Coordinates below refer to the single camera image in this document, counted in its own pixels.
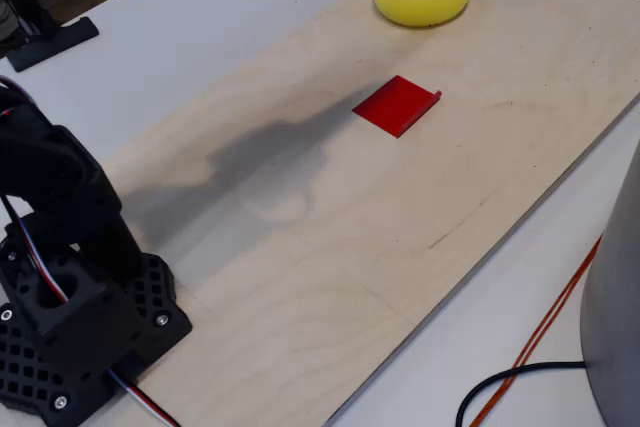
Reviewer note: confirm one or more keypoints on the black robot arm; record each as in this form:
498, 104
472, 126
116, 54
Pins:
75, 327

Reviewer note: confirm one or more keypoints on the red square plastic plate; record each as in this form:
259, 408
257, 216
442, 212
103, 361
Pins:
390, 107

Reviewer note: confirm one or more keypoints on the light plywood board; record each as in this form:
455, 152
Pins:
350, 247

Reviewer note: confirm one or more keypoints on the black stand with flat foot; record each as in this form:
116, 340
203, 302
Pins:
55, 42

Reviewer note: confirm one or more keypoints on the large grey round shade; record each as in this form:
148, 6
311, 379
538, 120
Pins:
615, 297

